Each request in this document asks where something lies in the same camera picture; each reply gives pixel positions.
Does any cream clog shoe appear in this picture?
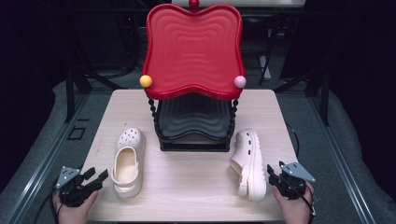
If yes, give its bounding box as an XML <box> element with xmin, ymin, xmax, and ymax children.
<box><xmin>110</xmin><ymin>127</ymin><xmax>147</xmax><ymax>199</ymax></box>
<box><xmin>229</xmin><ymin>128</ymin><xmax>268</xmax><ymax>203</ymax></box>

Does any person's right hand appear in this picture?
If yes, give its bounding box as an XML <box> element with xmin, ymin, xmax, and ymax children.
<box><xmin>271</xmin><ymin>182</ymin><xmax>316</xmax><ymax>224</ymax></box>

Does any black metal stand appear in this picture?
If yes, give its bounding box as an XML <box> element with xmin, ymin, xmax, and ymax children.
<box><xmin>273</xmin><ymin>64</ymin><xmax>332</xmax><ymax>127</ymax></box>
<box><xmin>64</xmin><ymin>59</ymin><xmax>129</xmax><ymax>124</ymax></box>

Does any black floor cable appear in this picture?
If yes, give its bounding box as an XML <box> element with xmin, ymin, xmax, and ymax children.
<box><xmin>32</xmin><ymin>192</ymin><xmax>53</xmax><ymax>224</ymax></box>

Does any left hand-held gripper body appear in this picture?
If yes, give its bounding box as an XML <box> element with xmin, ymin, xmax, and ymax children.
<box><xmin>55</xmin><ymin>165</ymin><xmax>104</xmax><ymax>208</ymax></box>

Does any aluminium floor rail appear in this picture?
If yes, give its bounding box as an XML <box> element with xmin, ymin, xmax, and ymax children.
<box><xmin>307</xmin><ymin>92</ymin><xmax>378</xmax><ymax>224</ymax></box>
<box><xmin>4</xmin><ymin>92</ymin><xmax>92</xmax><ymax>224</ymax></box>

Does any white stand leg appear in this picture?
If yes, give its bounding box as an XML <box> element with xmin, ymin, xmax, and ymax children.
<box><xmin>259</xmin><ymin>55</ymin><xmax>273</xmax><ymax>82</ymax></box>

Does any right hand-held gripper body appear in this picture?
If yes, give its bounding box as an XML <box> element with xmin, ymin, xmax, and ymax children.
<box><xmin>267</xmin><ymin>161</ymin><xmax>317</xmax><ymax>201</ymax></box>

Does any thin black table cable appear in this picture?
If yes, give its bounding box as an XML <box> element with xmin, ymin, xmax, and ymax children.
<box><xmin>285</xmin><ymin>122</ymin><xmax>301</xmax><ymax>160</ymax></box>

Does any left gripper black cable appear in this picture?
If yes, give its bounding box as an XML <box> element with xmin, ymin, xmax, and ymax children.
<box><xmin>48</xmin><ymin>177</ymin><xmax>64</xmax><ymax>224</ymax></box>

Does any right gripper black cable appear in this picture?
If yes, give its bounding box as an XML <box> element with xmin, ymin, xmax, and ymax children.
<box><xmin>289</xmin><ymin>177</ymin><xmax>318</xmax><ymax>224</ymax></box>

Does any person's left hand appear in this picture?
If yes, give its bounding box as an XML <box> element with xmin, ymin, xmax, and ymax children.
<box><xmin>51</xmin><ymin>189</ymin><xmax>100</xmax><ymax>224</ymax></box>

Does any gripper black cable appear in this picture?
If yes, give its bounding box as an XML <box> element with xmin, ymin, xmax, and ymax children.
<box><xmin>48</xmin><ymin>177</ymin><xmax>64</xmax><ymax>224</ymax></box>
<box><xmin>289</xmin><ymin>177</ymin><xmax>318</xmax><ymax>224</ymax></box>

